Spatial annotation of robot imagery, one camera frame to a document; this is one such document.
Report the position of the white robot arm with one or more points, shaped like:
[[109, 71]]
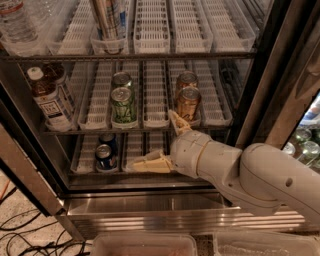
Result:
[[258, 179]]

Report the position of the rear orange soda can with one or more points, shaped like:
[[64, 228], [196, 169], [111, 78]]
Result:
[[185, 79]]

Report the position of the front tea bottle white cap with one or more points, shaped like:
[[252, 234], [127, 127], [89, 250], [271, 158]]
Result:
[[51, 100]]

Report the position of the rear blue soda can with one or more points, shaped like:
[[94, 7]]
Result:
[[110, 140]]

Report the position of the steel fridge frame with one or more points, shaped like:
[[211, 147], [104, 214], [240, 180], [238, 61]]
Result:
[[257, 62]]

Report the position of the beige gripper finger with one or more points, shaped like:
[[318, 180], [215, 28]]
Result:
[[180, 125], [155, 161]]

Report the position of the blue soda can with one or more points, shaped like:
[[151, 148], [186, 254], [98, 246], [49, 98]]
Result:
[[105, 157], [110, 140]]

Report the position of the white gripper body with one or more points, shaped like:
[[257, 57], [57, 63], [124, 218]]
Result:
[[185, 151]]

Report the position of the clear plastic bin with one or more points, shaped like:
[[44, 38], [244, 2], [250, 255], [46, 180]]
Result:
[[143, 244], [256, 243]]

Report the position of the front blue soda can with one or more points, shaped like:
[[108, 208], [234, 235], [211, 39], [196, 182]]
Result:
[[105, 157]]

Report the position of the green soda can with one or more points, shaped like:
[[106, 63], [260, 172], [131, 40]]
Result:
[[123, 105], [121, 79]]

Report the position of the front orange soda can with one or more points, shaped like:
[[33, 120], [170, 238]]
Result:
[[188, 100]]

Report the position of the tall slim can top shelf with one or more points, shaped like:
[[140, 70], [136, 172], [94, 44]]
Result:
[[110, 18]]

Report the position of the clear plastic bin right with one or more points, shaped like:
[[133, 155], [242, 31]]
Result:
[[256, 243]]

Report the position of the rear tea bottle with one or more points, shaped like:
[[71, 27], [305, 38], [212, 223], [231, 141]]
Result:
[[57, 74]]

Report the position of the orange soda can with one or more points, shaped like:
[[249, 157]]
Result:
[[185, 79], [188, 100]]

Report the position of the clear plastic bin left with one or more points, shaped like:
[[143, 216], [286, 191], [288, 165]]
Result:
[[143, 244]]

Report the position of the cans behind right glass door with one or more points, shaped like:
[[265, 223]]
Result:
[[304, 143]]

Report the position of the clear water bottle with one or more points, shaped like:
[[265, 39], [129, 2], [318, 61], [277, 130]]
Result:
[[15, 23]]

